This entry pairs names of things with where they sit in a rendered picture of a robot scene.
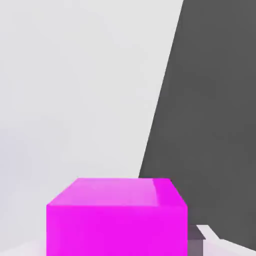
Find small magenta cube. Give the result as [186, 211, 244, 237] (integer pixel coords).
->
[46, 177, 189, 256]

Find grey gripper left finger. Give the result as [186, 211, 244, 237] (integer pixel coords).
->
[7, 240, 48, 256]

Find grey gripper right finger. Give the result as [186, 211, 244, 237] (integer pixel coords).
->
[187, 224, 256, 256]

